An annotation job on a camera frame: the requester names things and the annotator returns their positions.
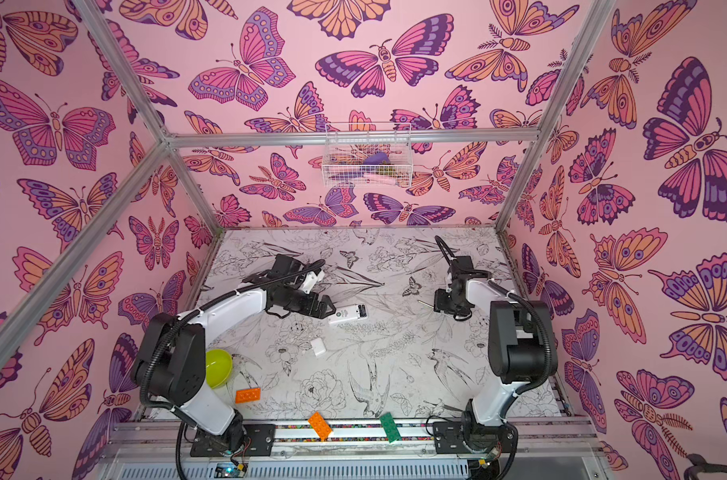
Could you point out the white wire basket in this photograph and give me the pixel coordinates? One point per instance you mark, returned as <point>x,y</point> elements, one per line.
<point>346,148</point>

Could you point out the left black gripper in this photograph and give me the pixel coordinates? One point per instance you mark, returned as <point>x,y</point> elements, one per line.
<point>321,312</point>

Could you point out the small green circuit board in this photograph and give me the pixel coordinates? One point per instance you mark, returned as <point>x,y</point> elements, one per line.
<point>231,471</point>

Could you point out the orange lego brick on rail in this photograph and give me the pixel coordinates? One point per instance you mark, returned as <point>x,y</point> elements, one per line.
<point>321,427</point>

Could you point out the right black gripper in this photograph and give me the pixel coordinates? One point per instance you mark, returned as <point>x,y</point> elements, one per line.
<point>449,300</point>

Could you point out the white remote control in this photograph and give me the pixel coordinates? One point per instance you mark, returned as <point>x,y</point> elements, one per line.
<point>349,314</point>

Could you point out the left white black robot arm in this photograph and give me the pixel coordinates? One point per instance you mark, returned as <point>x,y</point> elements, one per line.
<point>170,368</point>

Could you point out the lime green bowl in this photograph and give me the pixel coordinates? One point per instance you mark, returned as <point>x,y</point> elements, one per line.
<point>219,367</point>

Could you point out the orange lego brick left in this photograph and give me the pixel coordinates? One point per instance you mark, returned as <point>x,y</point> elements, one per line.
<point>248,395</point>

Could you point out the white slotted cable duct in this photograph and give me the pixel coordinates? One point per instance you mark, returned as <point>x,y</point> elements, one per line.
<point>348,469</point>

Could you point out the white battery cover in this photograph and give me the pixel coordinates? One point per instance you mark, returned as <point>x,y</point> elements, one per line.
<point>318,346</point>

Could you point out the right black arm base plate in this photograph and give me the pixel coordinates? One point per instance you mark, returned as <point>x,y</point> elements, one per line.
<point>456,437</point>

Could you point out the purple object in basket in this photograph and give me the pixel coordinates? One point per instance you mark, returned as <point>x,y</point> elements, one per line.
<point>377,159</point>

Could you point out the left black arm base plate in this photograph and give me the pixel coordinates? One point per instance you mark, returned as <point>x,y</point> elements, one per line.
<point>250,440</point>

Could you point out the green lego brick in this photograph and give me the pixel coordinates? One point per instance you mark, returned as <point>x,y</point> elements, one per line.
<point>390,428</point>

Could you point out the aluminium front rail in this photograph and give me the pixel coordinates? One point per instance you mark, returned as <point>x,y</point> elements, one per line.
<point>295,440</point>

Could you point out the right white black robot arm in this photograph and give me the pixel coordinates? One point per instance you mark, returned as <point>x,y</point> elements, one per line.
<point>520,347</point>

